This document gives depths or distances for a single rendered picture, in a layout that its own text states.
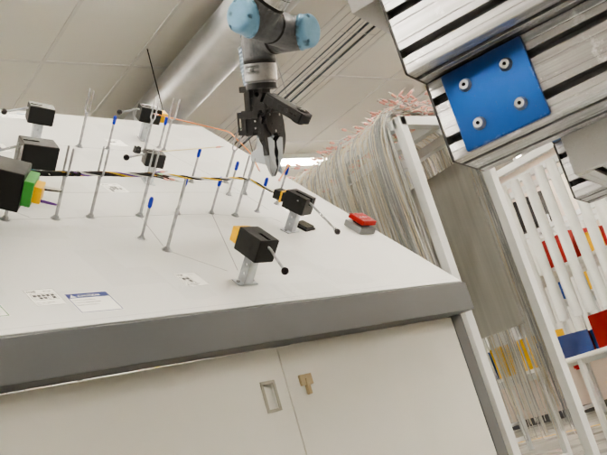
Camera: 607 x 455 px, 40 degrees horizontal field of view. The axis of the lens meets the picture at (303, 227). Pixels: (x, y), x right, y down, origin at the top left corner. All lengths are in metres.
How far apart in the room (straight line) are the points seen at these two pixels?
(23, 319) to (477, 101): 0.70
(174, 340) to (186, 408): 0.11
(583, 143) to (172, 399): 0.74
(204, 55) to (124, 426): 4.05
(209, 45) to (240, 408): 3.88
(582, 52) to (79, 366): 0.77
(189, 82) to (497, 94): 4.58
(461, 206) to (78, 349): 1.77
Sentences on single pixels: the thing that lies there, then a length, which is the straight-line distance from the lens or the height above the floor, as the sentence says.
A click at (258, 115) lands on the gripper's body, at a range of 1.89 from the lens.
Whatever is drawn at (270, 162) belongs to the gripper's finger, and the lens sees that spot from 1.88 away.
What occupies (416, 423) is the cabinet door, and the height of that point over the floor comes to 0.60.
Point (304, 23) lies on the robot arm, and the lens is 1.82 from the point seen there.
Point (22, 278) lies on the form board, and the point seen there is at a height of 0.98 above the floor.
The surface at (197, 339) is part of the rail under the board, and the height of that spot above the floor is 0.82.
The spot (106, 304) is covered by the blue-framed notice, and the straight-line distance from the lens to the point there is 1.32.
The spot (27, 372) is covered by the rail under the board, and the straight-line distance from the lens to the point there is 1.18.
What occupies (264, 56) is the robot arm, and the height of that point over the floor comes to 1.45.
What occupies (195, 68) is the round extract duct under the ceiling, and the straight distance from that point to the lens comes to 5.26.
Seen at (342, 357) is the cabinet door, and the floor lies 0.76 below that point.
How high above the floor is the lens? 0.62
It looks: 14 degrees up
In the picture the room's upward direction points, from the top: 17 degrees counter-clockwise
